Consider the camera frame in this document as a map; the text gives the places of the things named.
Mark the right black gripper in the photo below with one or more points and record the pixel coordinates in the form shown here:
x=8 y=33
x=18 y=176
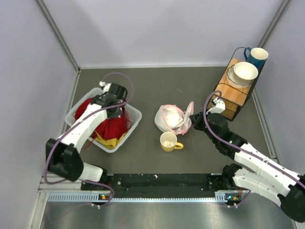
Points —
x=196 y=119

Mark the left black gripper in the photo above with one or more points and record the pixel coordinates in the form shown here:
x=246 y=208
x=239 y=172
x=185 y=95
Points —
x=116 y=114

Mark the white pink mesh laundry bag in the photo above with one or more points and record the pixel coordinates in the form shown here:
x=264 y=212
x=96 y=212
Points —
x=161 y=124

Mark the red bra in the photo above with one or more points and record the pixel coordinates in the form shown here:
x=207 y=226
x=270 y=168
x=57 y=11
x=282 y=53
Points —
x=111 y=128

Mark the white bra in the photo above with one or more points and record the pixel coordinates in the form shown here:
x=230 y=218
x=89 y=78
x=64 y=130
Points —
x=173 y=116

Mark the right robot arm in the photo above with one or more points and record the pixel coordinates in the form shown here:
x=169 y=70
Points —
x=253 y=170

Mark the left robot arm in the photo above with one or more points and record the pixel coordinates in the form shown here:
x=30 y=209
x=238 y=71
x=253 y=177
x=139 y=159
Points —
x=63 y=154

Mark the white plastic laundry basket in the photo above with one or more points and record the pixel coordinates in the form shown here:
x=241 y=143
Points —
x=132 y=114

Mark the yellow mug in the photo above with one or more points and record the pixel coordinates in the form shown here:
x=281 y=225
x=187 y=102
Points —
x=168 y=141

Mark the red garment in basket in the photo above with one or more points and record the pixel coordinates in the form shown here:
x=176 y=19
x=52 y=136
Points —
x=81 y=109

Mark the yellow garment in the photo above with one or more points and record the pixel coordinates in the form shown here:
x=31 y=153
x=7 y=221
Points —
x=109 y=144

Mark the white dark-rimmed plate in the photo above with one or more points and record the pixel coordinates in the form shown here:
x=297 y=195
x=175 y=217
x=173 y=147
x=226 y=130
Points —
x=232 y=80

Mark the white bowl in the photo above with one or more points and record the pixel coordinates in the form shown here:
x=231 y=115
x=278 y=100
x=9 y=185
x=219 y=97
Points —
x=244 y=73

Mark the blue white mug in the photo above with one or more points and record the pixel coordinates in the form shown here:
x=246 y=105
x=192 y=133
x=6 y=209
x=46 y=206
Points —
x=256 y=56

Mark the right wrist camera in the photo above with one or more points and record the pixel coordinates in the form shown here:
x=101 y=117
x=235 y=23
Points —
x=218 y=106

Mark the black wire wooden rack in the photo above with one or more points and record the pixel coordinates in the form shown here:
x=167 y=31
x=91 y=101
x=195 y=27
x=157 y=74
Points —
x=234 y=98

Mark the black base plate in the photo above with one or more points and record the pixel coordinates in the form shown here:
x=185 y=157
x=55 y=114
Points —
x=168 y=185

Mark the grey cable duct rail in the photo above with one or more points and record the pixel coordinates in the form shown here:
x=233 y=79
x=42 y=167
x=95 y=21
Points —
x=101 y=198

